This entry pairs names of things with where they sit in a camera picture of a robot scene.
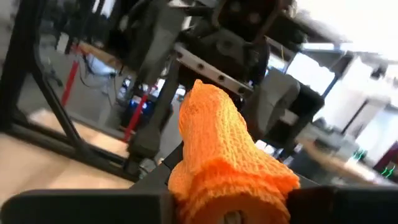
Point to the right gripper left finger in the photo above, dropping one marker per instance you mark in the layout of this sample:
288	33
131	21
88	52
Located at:
77	208

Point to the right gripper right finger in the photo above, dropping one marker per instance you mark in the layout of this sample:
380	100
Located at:
342	205

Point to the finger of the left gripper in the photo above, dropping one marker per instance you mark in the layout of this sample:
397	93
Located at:
273	99
146	143

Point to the red and black power station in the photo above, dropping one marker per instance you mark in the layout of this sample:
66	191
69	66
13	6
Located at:
140	105

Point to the orange elastic bandage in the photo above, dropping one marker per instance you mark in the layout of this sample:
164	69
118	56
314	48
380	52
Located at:
224	149

